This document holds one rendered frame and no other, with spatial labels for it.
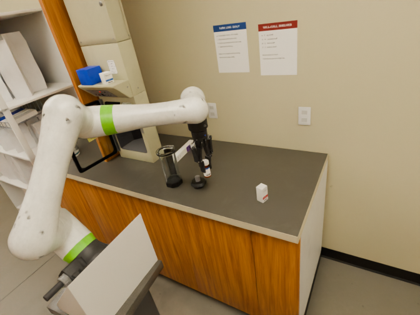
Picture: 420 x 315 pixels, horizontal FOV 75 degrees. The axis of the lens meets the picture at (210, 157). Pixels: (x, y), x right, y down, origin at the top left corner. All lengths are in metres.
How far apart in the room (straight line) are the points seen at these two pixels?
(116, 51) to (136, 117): 0.69
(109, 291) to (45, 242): 0.27
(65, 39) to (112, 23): 0.37
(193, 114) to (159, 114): 0.13
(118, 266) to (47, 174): 0.39
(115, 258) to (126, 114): 0.51
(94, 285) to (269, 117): 1.32
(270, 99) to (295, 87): 0.17
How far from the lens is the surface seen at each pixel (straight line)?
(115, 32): 1.67
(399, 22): 1.56
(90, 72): 1.78
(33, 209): 0.98
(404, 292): 2.36
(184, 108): 1.06
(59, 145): 0.96
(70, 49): 1.94
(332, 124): 1.71
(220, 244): 1.55
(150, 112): 1.06
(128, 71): 1.70
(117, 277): 1.08
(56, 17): 1.93
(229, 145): 1.90
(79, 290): 0.99
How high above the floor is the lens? 1.84
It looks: 30 degrees down
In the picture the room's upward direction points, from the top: 10 degrees counter-clockwise
